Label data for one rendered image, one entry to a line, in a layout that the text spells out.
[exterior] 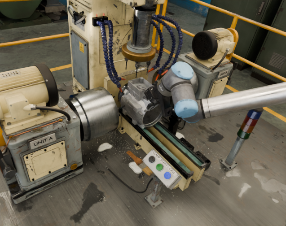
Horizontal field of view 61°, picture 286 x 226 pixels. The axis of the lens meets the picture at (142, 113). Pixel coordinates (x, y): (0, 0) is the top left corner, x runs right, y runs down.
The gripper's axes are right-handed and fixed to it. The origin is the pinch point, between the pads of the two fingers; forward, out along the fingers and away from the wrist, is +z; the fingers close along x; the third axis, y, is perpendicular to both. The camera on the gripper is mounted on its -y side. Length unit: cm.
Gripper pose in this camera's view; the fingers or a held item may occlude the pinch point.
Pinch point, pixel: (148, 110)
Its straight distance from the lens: 127.6
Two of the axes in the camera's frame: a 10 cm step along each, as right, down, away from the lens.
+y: -4.7, -8.6, 1.9
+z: -4.0, 4.0, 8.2
